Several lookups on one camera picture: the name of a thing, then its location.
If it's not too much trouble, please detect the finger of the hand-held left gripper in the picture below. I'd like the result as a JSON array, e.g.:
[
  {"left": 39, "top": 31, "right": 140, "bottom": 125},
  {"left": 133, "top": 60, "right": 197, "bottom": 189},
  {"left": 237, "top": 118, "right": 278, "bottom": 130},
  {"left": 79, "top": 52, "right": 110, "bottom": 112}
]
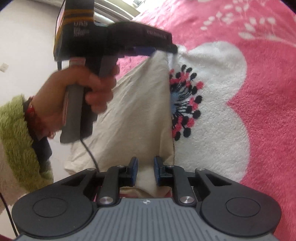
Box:
[{"left": 125, "top": 45, "right": 179, "bottom": 56}]

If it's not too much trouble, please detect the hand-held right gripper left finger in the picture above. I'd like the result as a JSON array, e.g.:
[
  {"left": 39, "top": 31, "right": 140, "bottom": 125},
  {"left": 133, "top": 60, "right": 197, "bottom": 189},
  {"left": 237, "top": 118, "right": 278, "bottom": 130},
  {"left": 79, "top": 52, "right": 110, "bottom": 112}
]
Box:
[{"left": 61, "top": 156, "right": 139, "bottom": 207}]

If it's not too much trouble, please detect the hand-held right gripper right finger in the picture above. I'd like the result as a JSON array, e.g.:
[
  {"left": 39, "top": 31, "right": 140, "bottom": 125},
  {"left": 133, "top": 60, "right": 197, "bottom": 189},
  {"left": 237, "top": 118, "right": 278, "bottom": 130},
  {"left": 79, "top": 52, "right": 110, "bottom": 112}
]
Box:
[{"left": 154, "top": 156, "right": 233, "bottom": 207}]

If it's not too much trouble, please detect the beige garment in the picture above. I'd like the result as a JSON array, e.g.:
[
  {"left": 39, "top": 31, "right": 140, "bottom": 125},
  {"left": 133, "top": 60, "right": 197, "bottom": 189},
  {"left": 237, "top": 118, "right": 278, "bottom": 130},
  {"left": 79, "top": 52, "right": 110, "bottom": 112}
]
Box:
[{"left": 63, "top": 52, "right": 176, "bottom": 198}]

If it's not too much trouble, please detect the person's left forearm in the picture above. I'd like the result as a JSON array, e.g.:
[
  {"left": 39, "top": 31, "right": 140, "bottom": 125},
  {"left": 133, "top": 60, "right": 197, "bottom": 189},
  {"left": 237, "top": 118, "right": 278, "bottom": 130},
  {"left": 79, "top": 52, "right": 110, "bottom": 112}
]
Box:
[{"left": 0, "top": 93, "right": 55, "bottom": 193}]

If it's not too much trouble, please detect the person's left hand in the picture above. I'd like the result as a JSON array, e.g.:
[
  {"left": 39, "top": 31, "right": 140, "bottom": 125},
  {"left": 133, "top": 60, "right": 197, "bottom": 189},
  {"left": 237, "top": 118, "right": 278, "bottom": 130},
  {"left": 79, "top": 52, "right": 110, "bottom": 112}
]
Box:
[{"left": 34, "top": 64, "right": 121, "bottom": 140}]

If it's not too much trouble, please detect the pink floral blanket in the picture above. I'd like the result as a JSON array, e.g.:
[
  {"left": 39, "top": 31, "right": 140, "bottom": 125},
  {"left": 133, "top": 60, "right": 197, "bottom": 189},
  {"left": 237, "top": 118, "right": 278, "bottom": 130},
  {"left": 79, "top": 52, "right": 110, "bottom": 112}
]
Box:
[{"left": 115, "top": 0, "right": 296, "bottom": 241}]

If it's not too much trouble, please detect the black cable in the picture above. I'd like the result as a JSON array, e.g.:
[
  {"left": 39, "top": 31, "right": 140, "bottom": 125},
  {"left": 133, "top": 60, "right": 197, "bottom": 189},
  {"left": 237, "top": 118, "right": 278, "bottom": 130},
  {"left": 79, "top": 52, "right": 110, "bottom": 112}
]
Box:
[{"left": 80, "top": 138, "right": 100, "bottom": 174}]

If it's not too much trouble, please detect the red string bracelet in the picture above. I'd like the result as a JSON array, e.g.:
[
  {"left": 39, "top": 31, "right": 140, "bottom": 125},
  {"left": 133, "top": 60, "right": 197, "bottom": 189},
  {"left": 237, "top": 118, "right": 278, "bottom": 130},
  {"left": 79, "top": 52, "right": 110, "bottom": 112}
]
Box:
[{"left": 23, "top": 96, "right": 56, "bottom": 140}]

